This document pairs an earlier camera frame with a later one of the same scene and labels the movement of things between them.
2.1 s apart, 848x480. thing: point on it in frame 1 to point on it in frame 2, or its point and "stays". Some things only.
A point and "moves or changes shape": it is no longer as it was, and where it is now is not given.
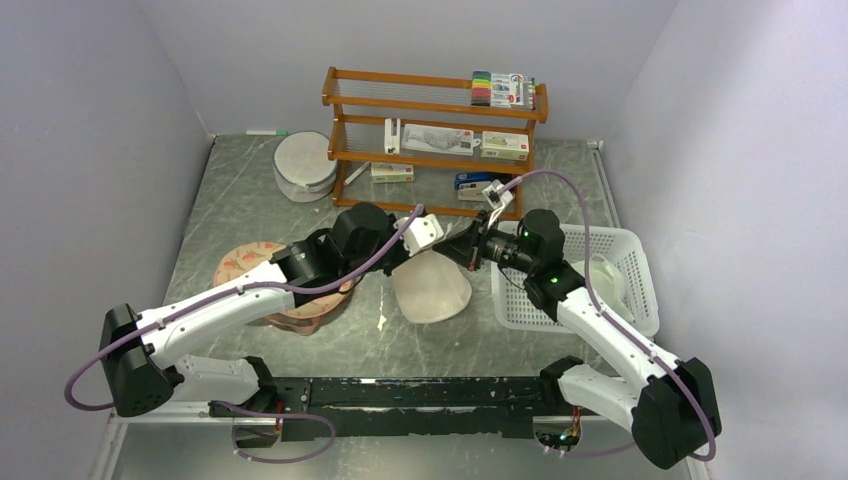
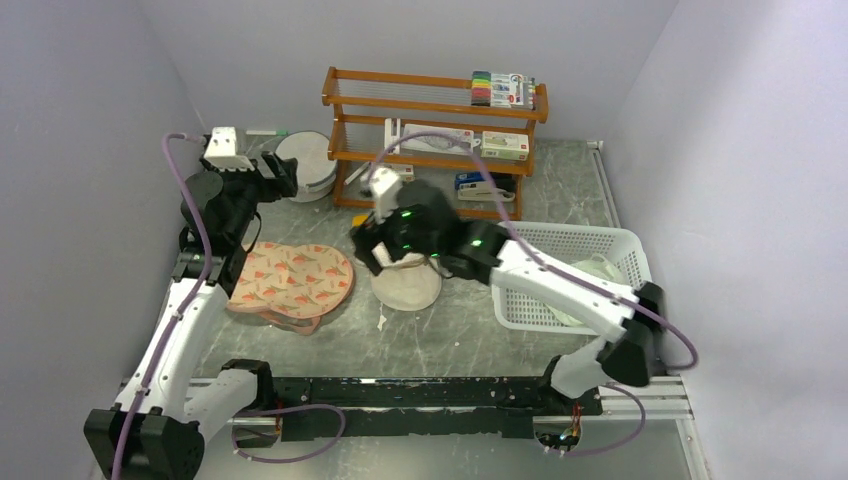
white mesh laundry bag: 301,168 stays
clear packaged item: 438,140 stays
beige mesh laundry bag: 429,288 moves or changes shape
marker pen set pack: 502,90 stays
